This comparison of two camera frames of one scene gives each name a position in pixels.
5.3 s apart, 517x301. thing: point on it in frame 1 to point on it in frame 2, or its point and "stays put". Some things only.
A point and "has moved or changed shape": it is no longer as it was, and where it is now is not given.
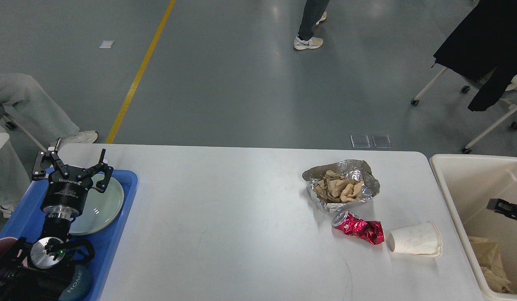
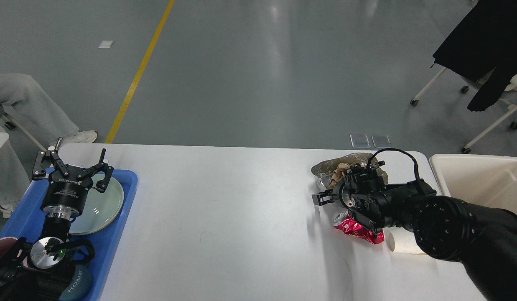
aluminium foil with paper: (337, 186) has moved or changed shape
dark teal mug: (80, 288) stays put
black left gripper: (67, 191) stays put
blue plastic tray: (25, 220) stays put
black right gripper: (499, 205) to (325, 197)
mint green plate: (100, 210) stays put
